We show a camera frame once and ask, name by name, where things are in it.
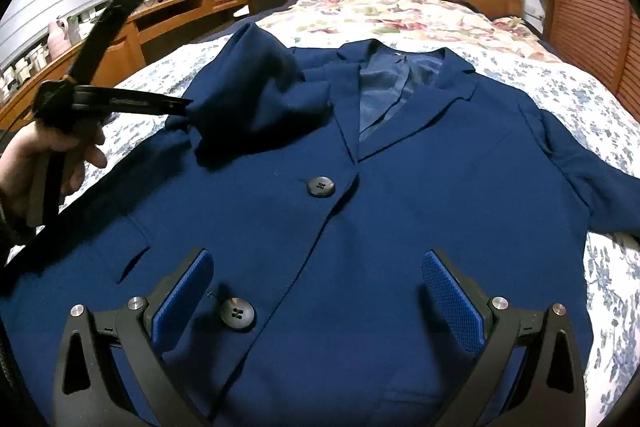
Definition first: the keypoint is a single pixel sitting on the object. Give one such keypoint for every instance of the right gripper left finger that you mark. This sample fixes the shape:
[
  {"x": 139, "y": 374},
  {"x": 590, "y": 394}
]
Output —
[{"x": 88, "y": 389}]

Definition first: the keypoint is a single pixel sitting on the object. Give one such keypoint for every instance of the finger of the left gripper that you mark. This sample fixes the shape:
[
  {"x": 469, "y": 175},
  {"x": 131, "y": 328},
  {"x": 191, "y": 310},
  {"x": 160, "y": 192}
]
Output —
[
  {"x": 101, "y": 96},
  {"x": 155, "y": 108}
]

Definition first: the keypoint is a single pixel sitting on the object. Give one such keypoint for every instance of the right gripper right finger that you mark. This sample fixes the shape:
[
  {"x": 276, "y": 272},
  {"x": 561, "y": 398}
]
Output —
[{"x": 548, "y": 389}]

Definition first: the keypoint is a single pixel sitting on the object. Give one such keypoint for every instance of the navy blue suit jacket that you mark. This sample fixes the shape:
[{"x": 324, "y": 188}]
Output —
[{"x": 360, "y": 206}]

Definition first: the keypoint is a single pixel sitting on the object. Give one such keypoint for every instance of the person left hand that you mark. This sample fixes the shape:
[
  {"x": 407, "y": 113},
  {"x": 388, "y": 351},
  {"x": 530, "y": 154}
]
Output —
[{"x": 21, "y": 161}]

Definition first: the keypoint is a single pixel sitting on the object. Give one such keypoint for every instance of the wooden desk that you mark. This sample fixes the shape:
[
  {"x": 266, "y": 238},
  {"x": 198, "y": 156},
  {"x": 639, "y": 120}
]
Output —
[{"x": 148, "y": 35}]

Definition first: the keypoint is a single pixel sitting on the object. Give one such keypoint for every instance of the pink floral quilt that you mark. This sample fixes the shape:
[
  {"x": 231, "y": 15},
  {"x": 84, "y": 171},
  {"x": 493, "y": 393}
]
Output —
[{"x": 404, "y": 24}]

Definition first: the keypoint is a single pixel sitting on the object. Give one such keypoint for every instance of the wooden louvered wardrobe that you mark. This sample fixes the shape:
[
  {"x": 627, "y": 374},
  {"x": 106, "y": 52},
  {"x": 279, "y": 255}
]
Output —
[{"x": 602, "y": 38}]

